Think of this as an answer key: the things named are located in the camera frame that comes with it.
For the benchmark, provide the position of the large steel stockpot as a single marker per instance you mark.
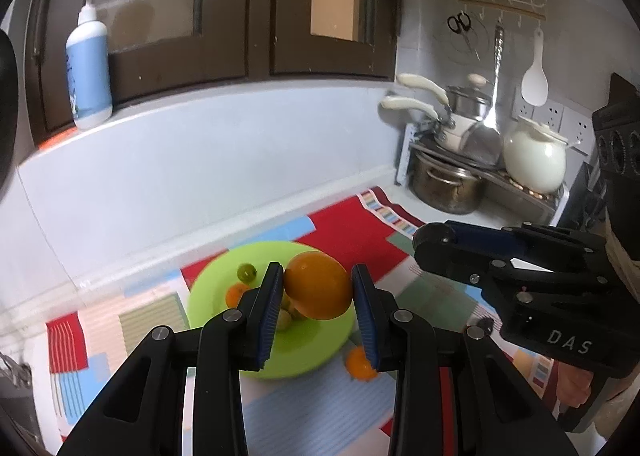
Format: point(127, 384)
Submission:
point(445, 186)

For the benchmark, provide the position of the white wall power outlet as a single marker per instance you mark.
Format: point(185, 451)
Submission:
point(547, 115)

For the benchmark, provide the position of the white ceramic pot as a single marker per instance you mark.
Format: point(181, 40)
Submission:
point(532, 160)

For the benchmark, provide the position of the dark brown window frame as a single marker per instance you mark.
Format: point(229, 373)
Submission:
point(260, 50)

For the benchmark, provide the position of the white metal dish rack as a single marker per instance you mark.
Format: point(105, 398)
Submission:
point(520, 203)

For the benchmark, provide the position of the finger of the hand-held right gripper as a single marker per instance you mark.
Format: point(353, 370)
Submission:
point(440, 251)
point(490, 238)

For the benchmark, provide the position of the large orange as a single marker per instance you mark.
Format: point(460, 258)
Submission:
point(320, 286)

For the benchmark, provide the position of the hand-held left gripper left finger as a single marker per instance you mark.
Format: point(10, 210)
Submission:
point(265, 321)

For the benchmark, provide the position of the dark purple plum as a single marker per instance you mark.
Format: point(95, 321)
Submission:
point(485, 324)

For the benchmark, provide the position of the steel ladle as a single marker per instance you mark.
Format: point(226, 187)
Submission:
point(485, 140)

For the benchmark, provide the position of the yellowish round fruit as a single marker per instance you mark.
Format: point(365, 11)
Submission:
point(284, 321)

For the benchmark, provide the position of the colourful patchwork tablecloth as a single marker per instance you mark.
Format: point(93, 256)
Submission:
point(320, 406)

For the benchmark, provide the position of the small black hanging scissors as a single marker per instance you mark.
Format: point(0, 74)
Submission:
point(460, 23)

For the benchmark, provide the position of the green tomato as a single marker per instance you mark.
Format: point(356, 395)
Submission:
point(246, 272)

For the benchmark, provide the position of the white rice paddle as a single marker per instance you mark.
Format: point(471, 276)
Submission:
point(535, 85)

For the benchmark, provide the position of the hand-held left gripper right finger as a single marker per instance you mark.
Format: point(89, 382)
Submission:
point(365, 321)

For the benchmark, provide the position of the white blue pump bottle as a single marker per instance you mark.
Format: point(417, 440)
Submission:
point(90, 70)

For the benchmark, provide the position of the small orange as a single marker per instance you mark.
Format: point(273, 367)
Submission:
point(356, 370)
point(234, 295)

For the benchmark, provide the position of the green plate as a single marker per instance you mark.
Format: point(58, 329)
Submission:
point(310, 346)

